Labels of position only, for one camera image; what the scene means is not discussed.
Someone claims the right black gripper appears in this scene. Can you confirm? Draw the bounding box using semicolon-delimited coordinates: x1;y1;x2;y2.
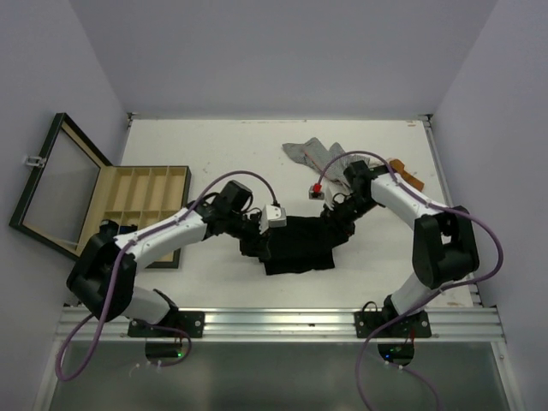
321;193;379;248

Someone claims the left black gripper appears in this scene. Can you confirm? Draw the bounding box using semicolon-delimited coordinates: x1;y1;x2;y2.
225;210;272;259

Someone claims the black underwear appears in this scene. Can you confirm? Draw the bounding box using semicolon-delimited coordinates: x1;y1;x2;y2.
118;224;138;235
99;219;119;237
240;216;355;276

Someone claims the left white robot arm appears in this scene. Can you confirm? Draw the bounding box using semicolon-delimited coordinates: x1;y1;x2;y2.
67;181;259;337

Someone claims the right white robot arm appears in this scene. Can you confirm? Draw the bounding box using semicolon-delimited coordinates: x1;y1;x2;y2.
320;160;480;337

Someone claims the grey striped underwear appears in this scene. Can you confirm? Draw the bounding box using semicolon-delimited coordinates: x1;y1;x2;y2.
282;137;376;189

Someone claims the orange underwear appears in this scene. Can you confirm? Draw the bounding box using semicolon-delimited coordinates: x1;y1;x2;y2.
388;158;425;192

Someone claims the rolled black underwear in box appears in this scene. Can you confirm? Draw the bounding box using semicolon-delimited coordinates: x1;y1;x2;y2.
99;219;119;237

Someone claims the wooden compartment organizer box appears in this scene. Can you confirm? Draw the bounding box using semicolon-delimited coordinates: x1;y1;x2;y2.
75;165;191;255

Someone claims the glass box lid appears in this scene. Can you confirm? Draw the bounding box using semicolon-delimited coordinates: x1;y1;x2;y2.
9;112;112;260

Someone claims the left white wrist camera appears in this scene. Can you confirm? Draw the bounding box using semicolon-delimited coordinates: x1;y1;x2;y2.
259;205;287;233

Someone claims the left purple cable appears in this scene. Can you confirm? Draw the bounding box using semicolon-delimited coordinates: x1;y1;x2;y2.
55;170;278;382

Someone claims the purple cable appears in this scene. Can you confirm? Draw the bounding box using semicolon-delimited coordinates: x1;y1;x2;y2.
55;170;278;382
316;149;505;411

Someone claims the aluminium mounting rail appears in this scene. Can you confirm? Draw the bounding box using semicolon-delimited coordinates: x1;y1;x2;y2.
55;307;502;343

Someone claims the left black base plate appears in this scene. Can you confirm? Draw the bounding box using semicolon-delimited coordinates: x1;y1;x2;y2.
128;310;205;338

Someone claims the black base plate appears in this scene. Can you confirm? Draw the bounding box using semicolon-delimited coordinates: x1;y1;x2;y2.
128;310;205;338
354;301;432;339

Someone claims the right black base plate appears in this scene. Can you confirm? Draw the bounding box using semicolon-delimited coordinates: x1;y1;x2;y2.
354;301;432;339

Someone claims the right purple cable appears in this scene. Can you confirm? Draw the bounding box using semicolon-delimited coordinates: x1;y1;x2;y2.
316;149;505;411

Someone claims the white wall latch clip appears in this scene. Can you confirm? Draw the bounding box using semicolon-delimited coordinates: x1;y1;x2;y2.
22;156;47;169

